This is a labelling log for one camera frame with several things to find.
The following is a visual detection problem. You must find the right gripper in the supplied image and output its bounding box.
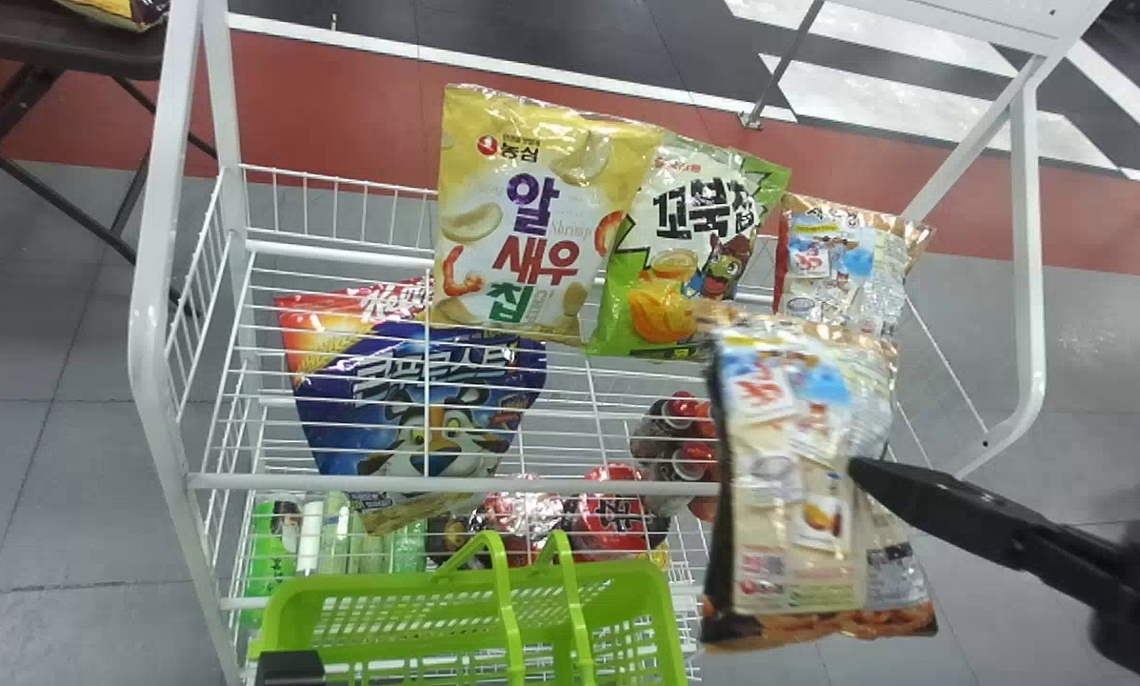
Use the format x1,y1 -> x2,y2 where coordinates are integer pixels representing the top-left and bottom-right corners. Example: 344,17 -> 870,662
848,456 -> 1140,686

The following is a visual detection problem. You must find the gold snack packet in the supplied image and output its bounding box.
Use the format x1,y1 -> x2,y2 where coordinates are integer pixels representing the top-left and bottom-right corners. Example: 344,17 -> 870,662
700,303 -> 940,654
773,192 -> 936,337

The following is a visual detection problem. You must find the black bottle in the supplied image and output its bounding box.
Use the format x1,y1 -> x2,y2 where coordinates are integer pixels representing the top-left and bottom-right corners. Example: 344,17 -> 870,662
669,442 -> 723,522
629,391 -> 715,482

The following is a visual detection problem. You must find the red noodle cup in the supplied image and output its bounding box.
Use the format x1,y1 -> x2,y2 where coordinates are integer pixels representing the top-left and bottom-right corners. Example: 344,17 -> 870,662
569,463 -> 671,564
479,473 -> 568,566

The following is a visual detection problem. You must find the green snack packet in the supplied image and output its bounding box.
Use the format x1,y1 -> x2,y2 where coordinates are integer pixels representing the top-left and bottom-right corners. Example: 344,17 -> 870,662
585,133 -> 792,364

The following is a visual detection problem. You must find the green basket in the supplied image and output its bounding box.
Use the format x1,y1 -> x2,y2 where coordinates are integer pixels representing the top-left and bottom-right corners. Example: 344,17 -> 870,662
246,529 -> 690,686

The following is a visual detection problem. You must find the yellow snack packet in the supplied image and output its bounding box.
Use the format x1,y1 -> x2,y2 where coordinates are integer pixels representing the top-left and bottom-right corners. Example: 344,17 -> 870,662
55,0 -> 170,32
431,84 -> 665,347

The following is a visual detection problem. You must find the blue cereal bag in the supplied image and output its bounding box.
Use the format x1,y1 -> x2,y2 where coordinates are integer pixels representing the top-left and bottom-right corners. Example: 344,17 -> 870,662
292,321 -> 550,536

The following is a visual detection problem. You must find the orange snack packet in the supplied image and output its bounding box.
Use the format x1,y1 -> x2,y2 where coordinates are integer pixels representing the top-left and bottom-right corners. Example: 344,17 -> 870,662
273,277 -> 435,384

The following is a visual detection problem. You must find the green bottle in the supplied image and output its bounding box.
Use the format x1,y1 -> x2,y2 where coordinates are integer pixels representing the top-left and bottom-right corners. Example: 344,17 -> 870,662
244,497 -> 304,626

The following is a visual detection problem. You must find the dark side table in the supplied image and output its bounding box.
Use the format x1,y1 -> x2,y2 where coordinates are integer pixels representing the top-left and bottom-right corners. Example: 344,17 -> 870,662
0,0 -> 220,308

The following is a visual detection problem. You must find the white wire rack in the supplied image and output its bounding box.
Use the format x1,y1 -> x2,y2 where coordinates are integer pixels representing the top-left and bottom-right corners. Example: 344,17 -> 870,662
128,0 -> 1115,686

